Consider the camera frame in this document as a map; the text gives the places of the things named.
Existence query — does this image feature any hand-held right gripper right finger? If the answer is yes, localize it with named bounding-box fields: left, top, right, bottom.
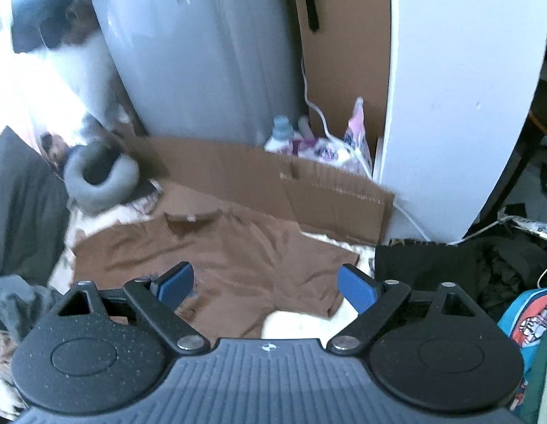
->
left=327, top=263, right=491, bottom=356

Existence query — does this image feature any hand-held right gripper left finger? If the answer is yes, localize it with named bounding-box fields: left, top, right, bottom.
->
left=57, top=260, right=211, bottom=356

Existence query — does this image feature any brown printed t-shirt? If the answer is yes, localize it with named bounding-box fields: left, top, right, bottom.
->
left=72, top=212, right=360, bottom=341

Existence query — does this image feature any cream printed blanket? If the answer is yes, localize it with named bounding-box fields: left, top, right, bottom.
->
left=48, top=194, right=380, bottom=341

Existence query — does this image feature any black cloth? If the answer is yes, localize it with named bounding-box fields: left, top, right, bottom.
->
left=374, top=203, right=547, bottom=314

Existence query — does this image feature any grey neck pillow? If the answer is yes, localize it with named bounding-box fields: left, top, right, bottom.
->
left=62, top=139, right=139, bottom=217

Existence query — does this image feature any flat cardboard sheet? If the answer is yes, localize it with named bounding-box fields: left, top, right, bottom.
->
left=110, top=124, right=395, bottom=246

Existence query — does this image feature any pink printed plastic bag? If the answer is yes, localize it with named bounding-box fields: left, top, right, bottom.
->
left=291, top=96, right=373, bottom=177

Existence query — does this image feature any blue-grey denim garment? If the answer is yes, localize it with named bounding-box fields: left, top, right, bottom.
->
left=0, top=274, right=64, bottom=332

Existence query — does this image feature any white bottle blue cap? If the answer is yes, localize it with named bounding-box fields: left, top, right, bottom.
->
left=264, top=115, right=296, bottom=153

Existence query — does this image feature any dark grey blanket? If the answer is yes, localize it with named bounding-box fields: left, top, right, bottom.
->
left=0, top=126, right=73, bottom=283

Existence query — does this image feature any colourful backpack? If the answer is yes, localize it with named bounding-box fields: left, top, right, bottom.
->
left=496, top=287, right=547, bottom=424

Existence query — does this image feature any brown plush toy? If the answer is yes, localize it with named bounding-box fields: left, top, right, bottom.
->
left=39, top=130, right=75, bottom=173

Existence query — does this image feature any white black fluffy blanket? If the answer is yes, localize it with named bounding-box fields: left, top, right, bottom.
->
left=0, top=329, right=29, bottom=420

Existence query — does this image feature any white cabinet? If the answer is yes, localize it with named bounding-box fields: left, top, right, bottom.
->
left=373, top=0, right=547, bottom=246

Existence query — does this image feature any upright cardboard panel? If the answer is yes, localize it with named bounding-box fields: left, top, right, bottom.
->
left=291, top=0, right=391, bottom=155

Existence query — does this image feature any white cable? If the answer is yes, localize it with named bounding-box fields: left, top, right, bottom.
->
left=300, top=55, right=504, bottom=248

